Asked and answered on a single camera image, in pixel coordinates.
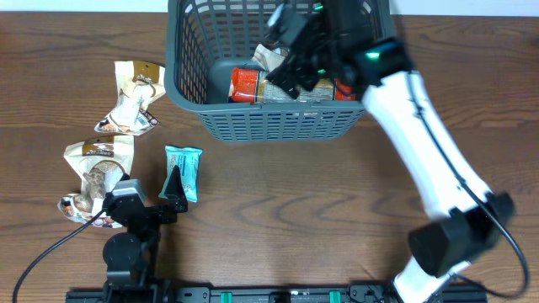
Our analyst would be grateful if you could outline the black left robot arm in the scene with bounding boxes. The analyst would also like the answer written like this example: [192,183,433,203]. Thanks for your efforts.
[103,166,188,289]

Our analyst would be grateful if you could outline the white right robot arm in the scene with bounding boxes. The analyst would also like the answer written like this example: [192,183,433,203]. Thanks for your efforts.
[265,1,515,302]

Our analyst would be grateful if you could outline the teal snack packet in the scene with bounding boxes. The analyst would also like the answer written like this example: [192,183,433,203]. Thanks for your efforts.
[158,146,203,203]

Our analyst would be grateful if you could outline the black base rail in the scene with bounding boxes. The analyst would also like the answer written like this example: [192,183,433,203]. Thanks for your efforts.
[65,284,489,303]

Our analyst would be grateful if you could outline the beige snack pouch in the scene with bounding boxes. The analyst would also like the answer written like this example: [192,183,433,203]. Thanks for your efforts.
[252,44,289,72]
[94,61,166,136]
[57,135,134,224]

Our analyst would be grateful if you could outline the black cable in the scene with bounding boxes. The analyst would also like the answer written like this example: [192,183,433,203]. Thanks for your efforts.
[11,209,109,303]

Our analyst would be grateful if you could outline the spaghetti packet orange ends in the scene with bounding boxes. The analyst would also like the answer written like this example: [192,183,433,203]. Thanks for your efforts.
[228,67,356,104]

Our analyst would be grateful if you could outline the grey plastic basket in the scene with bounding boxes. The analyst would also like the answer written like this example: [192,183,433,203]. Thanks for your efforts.
[165,0,394,141]

